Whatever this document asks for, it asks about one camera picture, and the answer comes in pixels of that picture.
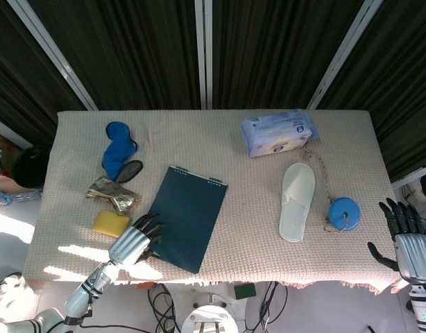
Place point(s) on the clear plastic water bottle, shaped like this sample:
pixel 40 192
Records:
pixel 12 198

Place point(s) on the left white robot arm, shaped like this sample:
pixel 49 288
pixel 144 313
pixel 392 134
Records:
pixel 60 305

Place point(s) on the white disposable slipper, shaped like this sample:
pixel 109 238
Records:
pixel 296 201

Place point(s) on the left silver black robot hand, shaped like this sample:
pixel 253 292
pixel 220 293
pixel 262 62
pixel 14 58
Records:
pixel 128 244

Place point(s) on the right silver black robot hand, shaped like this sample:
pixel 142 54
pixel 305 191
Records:
pixel 407 243

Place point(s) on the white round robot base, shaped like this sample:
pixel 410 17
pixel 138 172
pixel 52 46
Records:
pixel 209 317

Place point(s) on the yellow sponge block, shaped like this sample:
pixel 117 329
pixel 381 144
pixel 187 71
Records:
pixel 110 223

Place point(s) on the dark teal notebook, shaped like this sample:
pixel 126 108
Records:
pixel 189 218

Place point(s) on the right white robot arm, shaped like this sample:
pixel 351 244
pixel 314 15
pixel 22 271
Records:
pixel 423 305

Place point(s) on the crumpled foil snack wrapper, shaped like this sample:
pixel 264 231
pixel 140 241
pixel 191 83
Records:
pixel 112 195

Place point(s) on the blue eye mask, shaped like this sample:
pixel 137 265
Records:
pixel 116 152

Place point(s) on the green small box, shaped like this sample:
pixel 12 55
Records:
pixel 245 290

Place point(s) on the blue wet wipes pack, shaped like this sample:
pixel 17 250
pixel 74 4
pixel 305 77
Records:
pixel 279 133

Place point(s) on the blue round plug disc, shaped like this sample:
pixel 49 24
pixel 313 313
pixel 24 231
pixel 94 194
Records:
pixel 344 214

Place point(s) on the beige textured tablecloth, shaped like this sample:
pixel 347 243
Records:
pixel 213 194

